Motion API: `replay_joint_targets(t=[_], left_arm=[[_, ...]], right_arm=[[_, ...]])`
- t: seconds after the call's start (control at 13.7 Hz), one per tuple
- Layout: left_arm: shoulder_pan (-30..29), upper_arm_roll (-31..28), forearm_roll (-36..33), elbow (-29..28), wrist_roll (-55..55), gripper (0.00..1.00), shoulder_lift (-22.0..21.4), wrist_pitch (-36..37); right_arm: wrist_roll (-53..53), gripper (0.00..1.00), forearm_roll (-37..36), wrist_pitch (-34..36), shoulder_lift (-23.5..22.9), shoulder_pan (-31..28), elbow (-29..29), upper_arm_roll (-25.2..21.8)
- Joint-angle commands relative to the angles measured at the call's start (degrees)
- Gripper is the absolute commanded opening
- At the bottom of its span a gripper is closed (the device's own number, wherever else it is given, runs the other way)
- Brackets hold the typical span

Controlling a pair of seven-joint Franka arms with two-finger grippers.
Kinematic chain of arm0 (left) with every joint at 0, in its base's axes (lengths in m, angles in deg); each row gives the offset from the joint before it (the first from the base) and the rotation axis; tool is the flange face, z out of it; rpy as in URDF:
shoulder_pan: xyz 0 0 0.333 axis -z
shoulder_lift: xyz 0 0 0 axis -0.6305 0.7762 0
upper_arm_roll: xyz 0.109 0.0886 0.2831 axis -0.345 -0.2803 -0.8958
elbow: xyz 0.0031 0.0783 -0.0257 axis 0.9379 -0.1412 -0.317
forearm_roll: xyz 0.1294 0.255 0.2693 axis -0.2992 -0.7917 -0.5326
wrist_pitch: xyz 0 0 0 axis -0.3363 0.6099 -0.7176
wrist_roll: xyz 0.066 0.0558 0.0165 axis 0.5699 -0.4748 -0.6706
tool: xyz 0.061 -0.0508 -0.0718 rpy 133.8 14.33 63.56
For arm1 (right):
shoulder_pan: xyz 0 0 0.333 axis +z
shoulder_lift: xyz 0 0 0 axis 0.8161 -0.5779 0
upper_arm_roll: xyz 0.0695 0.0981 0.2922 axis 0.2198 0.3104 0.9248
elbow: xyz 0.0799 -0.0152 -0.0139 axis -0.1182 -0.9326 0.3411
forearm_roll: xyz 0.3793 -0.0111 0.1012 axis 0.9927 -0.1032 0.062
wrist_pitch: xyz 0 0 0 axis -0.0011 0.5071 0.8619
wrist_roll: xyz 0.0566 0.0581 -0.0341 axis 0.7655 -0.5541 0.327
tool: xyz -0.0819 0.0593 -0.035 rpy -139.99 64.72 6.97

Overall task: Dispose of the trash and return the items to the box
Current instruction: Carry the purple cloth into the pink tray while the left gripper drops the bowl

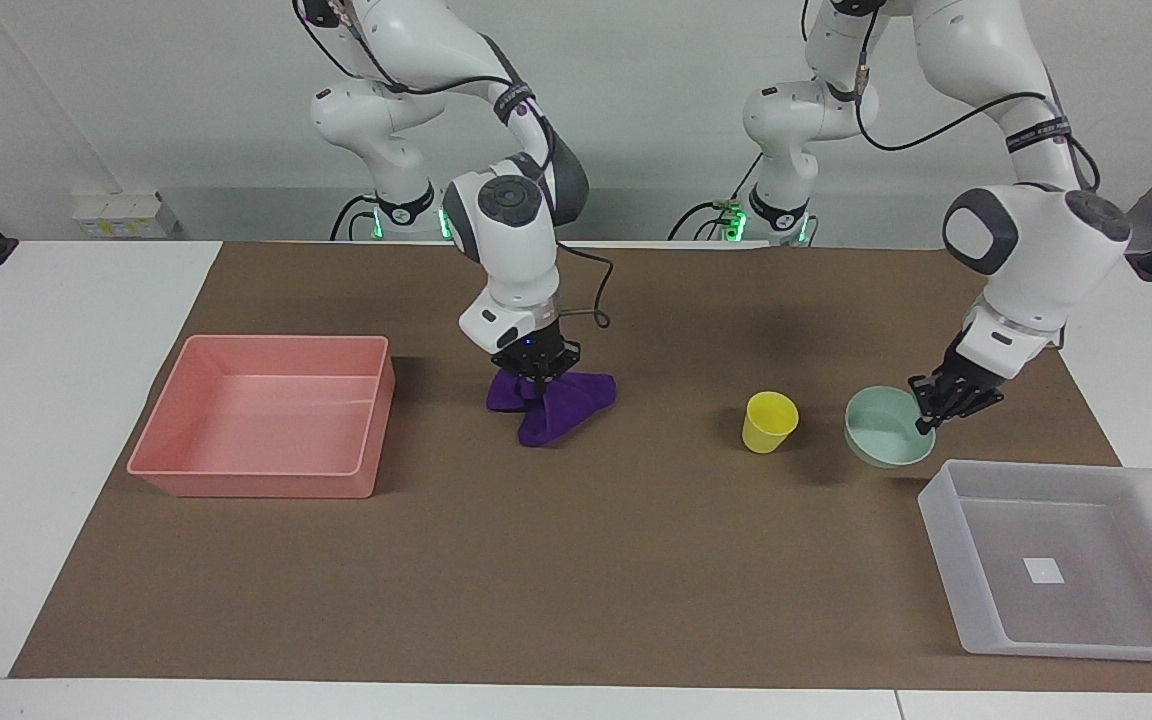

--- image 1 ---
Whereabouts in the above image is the pink plastic box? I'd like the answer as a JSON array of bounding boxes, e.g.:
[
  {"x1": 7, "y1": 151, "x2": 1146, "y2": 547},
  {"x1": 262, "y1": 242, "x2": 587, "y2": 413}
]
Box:
[{"x1": 126, "y1": 334, "x2": 398, "y2": 500}]

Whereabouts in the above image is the black cable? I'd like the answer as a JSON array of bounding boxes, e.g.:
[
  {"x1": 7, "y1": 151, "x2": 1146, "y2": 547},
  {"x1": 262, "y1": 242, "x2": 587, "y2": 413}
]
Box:
[
  {"x1": 292, "y1": 0, "x2": 539, "y2": 101},
  {"x1": 329, "y1": 194, "x2": 378, "y2": 242},
  {"x1": 667, "y1": 150, "x2": 767, "y2": 242},
  {"x1": 853, "y1": 38, "x2": 1103, "y2": 193},
  {"x1": 554, "y1": 240, "x2": 616, "y2": 331}
]

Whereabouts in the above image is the yellow plastic cup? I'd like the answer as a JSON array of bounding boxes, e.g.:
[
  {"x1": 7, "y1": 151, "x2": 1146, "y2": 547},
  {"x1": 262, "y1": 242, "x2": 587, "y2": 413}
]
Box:
[{"x1": 742, "y1": 391, "x2": 800, "y2": 455}]

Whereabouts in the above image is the translucent plastic tray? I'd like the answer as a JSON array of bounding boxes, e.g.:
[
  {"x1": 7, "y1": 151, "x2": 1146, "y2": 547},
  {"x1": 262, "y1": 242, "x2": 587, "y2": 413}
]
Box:
[{"x1": 917, "y1": 459, "x2": 1152, "y2": 664}]

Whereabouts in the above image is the light green bowl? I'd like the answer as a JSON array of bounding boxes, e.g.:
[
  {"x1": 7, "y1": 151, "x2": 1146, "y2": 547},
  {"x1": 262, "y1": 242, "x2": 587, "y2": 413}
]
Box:
[{"x1": 844, "y1": 386, "x2": 938, "y2": 470}]

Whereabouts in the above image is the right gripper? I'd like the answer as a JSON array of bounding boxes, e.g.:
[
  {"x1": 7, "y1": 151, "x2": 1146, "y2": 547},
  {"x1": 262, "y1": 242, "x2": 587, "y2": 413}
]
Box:
[{"x1": 491, "y1": 320, "x2": 584, "y2": 402}]

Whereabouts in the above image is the purple cloth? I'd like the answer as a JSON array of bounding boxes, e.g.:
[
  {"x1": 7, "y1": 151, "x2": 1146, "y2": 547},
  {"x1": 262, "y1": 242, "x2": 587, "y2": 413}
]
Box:
[{"x1": 485, "y1": 368, "x2": 619, "y2": 449}]

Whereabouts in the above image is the white box on table edge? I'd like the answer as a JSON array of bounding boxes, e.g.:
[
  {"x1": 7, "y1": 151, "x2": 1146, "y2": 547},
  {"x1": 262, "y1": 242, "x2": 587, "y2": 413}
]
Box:
[{"x1": 72, "y1": 191, "x2": 181, "y2": 240}]

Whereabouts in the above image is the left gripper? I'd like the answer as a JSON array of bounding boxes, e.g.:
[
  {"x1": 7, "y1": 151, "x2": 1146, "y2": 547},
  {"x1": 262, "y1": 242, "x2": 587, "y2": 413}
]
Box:
[{"x1": 908, "y1": 332, "x2": 1006, "y2": 436}]

